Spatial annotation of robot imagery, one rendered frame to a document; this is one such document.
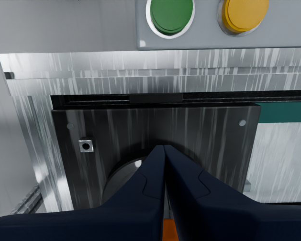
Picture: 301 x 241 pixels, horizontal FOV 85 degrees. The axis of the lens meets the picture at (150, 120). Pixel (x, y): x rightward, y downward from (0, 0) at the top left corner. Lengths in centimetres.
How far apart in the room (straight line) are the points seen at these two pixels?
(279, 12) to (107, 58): 18
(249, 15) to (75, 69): 18
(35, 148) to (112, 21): 21
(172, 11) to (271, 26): 10
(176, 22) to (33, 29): 23
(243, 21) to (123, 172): 20
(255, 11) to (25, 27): 31
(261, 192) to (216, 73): 24
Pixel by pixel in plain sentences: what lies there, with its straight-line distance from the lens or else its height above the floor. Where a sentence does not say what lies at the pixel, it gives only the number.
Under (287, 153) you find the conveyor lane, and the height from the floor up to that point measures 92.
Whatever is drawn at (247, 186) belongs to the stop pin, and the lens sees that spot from 28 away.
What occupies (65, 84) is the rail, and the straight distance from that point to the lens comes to 21.
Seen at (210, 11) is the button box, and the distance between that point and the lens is 20.
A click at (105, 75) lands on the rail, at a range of 20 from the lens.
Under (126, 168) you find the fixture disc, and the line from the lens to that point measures 20.
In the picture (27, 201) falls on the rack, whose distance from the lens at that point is 35.
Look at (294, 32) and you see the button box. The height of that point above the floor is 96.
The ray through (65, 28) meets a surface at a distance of 32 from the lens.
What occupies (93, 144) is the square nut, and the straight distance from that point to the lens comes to 20.
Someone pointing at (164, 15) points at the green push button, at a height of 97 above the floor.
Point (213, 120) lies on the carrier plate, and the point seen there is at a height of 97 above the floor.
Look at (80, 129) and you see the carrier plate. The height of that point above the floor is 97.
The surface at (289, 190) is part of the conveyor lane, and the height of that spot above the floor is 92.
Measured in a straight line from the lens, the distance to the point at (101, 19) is 30.
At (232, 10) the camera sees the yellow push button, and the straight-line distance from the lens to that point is 20.
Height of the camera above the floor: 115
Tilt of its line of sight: 70 degrees down
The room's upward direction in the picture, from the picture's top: 179 degrees clockwise
